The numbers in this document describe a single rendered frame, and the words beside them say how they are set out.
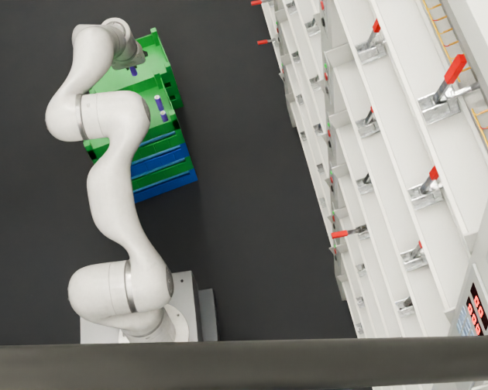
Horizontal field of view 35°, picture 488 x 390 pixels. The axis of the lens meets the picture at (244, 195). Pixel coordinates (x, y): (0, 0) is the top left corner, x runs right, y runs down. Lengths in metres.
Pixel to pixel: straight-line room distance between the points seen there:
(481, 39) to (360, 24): 0.63
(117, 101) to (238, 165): 1.11
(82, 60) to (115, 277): 0.48
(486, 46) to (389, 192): 0.70
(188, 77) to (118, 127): 1.35
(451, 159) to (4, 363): 0.64
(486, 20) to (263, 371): 0.38
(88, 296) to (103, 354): 1.38
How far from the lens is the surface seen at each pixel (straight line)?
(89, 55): 1.74
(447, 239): 1.05
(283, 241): 2.57
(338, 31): 1.41
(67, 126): 1.71
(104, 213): 1.70
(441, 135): 0.89
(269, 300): 2.49
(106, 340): 2.13
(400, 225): 1.28
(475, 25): 0.66
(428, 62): 0.95
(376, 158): 1.35
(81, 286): 1.73
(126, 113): 1.69
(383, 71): 1.20
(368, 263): 1.69
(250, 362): 0.36
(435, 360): 0.42
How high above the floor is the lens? 2.29
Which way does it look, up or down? 59 degrees down
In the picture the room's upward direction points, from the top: 14 degrees counter-clockwise
